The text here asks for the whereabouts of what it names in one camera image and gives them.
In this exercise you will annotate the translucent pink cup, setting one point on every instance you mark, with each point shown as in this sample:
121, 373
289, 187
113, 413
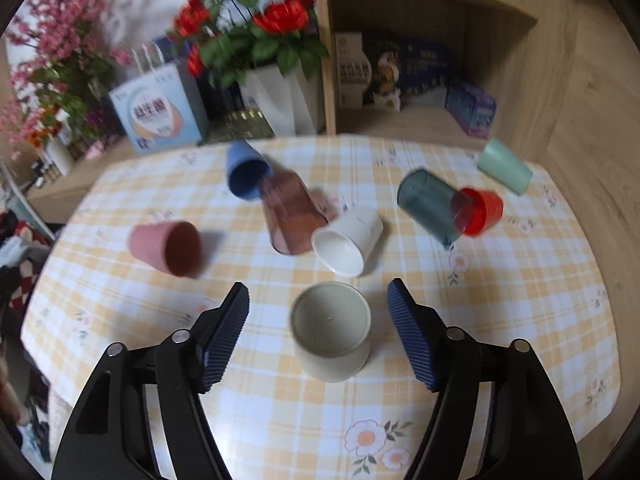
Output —
290, 212

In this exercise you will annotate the yellow plaid tablecloth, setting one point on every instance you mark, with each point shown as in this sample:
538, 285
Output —
510, 310

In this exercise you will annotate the blue cup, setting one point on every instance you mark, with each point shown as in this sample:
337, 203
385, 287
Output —
245, 167

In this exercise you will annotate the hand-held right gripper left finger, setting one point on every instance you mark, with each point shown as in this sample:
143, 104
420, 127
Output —
226, 332

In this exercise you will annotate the white vase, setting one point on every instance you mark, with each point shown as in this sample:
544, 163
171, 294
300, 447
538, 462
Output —
280, 100

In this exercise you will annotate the light blue gift box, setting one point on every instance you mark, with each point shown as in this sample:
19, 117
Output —
160, 110

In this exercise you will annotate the white cup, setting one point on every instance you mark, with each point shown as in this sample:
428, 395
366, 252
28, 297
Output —
347, 245

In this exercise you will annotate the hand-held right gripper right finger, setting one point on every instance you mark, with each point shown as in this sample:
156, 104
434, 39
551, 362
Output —
413, 332

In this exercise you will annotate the dark printed box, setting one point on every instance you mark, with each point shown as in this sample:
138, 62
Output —
410, 72

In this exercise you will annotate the wooden shelf cabinet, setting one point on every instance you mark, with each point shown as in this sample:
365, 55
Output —
450, 35

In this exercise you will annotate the purple box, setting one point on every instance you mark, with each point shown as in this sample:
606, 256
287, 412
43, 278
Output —
471, 107

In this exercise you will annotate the beige cup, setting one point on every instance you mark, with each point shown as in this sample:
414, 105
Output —
331, 337

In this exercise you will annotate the mint green cup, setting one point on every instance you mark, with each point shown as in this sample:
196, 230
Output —
505, 165

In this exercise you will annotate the translucent dark teal cup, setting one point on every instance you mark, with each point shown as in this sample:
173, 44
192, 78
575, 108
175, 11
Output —
430, 205

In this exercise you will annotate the white carton box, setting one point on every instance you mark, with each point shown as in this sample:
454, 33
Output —
350, 70

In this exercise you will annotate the red flower bouquet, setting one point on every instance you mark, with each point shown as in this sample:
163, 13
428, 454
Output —
250, 20

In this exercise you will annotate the pink blossom branches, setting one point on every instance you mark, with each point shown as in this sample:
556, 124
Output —
60, 50

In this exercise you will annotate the red cup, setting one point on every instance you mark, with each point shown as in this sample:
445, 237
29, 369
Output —
481, 210

